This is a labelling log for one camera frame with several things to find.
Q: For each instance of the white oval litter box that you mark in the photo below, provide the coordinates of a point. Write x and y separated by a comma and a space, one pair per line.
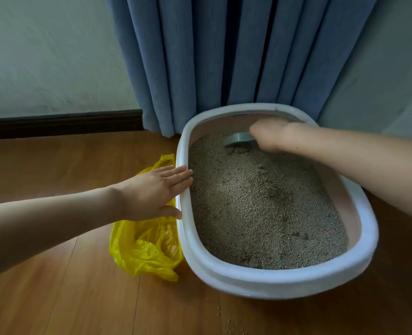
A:
279, 282

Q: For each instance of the blue curtain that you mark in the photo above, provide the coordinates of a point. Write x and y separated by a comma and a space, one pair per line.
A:
227, 48

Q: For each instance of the person's right forearm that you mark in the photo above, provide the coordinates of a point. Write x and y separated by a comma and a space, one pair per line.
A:
366, 160

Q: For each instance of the person's left forearm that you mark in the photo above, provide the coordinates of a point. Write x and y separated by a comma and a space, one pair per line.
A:
45, 226

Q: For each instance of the light blue litter scoop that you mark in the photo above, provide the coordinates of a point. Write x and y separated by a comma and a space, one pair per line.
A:
239, 138

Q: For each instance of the person's left hand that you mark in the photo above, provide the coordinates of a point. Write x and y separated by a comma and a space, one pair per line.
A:
150, 195

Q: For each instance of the yellow plastic bag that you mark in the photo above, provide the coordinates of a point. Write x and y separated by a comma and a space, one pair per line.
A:
143, 247

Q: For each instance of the grey cat litter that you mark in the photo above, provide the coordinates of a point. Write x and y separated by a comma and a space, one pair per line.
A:
262, 212

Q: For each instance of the person's right hand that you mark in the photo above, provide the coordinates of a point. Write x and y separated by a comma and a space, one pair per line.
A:
272, 136

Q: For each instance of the dark wall baseboard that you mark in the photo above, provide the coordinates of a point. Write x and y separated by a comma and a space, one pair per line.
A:
52, 124

